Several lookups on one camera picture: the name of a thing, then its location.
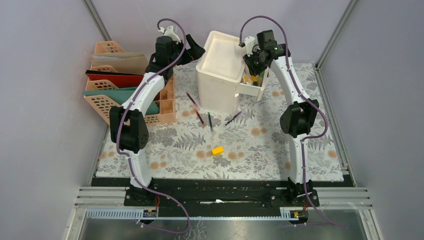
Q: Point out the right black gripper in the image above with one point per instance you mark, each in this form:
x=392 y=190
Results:
x=254 y=71

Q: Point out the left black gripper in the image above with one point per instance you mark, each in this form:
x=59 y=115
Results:
x=194 y=51

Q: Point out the yellow capped white marker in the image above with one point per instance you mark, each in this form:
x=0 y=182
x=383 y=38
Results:
x=254 y=80

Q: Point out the white top drawer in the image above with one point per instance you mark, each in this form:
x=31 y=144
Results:
x=253 y=85

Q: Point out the beige notebook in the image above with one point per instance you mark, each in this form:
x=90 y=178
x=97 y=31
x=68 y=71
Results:
x=122 y=62

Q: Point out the white three-drawer cabinet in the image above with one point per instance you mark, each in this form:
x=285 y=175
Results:
x=219 y=72

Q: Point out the red ring binder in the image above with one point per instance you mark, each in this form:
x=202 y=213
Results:
x=103 y=80

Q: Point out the teal folder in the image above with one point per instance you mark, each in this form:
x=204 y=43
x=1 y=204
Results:
x=120 y=95

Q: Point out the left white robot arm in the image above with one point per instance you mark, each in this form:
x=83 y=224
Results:
x=128 y=128

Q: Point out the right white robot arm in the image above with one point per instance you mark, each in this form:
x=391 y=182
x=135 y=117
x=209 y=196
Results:
x=298 y=118

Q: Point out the blue pen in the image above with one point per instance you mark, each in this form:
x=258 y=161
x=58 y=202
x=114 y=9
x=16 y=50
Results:
x=233 y=118

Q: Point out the red capped marker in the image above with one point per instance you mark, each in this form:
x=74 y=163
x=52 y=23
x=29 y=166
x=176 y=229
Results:
x=191 y=99

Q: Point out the orange clear pen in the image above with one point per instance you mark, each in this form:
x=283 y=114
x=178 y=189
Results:
x=200 y=118

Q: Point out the clear green pen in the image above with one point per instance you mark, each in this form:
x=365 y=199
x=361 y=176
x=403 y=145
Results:
x=210 y=123

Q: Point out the yellow eraser block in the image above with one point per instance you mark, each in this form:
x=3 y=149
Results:
x=217 y=151

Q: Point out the floral table mat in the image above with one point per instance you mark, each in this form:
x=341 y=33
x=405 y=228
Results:
x=255 y=148

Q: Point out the aluminium corner frame post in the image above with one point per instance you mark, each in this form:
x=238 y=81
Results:
x=92 y=11

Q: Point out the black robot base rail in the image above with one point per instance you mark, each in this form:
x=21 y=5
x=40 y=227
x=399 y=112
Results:
x=210 y=198

